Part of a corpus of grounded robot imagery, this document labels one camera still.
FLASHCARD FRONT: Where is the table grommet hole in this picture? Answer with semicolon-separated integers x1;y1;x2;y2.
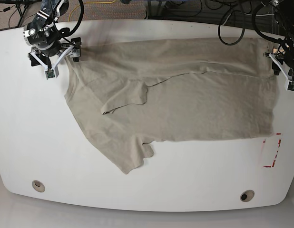
32;180;45;193
240;190;255;202

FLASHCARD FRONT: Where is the red tape marking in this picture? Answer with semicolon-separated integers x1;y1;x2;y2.
261;133;283;168

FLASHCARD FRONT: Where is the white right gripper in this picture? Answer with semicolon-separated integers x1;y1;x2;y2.
28;37;81;79

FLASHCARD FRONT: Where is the right table grommet hole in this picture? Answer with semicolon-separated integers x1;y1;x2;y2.
240;190;255;202

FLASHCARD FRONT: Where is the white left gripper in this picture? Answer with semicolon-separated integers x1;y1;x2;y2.
263;52;294;92

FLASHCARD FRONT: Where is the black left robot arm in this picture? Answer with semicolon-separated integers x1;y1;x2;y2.
251;0;294;92

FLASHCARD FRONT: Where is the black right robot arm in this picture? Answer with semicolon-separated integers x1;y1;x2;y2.
23;0;84;79

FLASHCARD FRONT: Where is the beige t-shirt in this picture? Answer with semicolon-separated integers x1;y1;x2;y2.
65;38;278;174

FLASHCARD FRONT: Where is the left table grommet hole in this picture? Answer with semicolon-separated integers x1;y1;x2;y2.
32;180;45;193

